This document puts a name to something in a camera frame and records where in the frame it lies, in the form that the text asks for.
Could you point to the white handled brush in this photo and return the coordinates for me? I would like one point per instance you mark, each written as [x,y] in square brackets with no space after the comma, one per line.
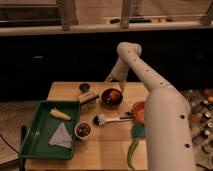
[101,119]

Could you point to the orange apple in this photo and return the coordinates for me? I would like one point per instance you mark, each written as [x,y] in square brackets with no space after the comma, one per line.
[114,95]

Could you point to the white cup with nuts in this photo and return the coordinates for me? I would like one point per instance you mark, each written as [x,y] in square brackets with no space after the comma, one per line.
[83,130]

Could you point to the grey folded cloth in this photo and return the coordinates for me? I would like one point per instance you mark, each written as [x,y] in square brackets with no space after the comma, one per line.
[61,137]

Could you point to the green plastic tray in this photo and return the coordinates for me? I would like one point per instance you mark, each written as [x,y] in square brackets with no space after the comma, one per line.
[42,128]

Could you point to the dark purple bowl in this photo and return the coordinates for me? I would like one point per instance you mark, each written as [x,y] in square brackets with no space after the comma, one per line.
[106,101]

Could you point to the green chili pepper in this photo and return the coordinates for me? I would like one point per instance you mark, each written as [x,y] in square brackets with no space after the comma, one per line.
[130,153]

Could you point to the teal cloth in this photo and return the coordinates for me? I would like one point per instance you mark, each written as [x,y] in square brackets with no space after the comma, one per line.
[138,131]

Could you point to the yellow corn cob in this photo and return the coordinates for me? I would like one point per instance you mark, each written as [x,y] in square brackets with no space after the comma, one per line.
[60,115]

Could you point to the small dark cup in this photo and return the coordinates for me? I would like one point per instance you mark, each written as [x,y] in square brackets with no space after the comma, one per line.
[84,87]

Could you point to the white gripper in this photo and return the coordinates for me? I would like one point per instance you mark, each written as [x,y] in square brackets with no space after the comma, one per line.
[119,73]

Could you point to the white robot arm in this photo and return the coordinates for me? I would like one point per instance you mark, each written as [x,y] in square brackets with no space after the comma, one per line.
[168,138]

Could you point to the wooden railing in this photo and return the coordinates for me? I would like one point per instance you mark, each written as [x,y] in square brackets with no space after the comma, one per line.
[38,17]

